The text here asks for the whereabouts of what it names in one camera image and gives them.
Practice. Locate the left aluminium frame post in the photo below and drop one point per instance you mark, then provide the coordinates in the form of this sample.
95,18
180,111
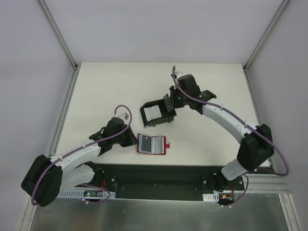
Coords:
57,33

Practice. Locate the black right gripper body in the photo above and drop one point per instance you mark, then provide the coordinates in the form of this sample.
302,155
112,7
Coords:
173,99

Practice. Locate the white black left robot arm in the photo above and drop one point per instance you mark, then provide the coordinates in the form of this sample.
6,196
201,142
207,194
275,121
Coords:
46,177

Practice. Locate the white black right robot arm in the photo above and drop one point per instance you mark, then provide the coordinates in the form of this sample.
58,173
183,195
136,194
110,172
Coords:
254,141

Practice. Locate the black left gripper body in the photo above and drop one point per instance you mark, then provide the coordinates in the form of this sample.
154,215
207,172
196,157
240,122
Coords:
130,137

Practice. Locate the aluminium frame post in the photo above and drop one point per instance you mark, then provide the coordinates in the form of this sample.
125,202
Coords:
57,33
268,30

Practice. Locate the left white cable duct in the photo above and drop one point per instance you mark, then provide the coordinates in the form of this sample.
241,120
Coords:
86,194

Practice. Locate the aluminium front rail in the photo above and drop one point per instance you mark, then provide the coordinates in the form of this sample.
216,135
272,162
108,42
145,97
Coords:
267,183

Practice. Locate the right white cable duct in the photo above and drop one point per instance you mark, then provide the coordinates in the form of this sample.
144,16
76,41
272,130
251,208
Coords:
211,197

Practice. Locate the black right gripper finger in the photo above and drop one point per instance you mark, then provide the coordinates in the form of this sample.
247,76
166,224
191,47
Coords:
173,95
179,101

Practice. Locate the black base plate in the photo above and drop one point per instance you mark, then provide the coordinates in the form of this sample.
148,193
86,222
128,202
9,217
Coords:
156,182

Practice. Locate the red leather card holder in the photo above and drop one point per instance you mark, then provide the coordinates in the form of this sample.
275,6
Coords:
159,145

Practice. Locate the white cable duct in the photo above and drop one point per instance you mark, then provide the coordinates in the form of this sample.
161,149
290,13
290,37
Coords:
86,194
211,197

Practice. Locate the black card box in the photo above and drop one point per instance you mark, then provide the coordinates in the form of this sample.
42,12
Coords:
155,112

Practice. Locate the right aluminium frame post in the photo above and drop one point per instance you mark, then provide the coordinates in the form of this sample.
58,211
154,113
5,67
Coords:
268,30

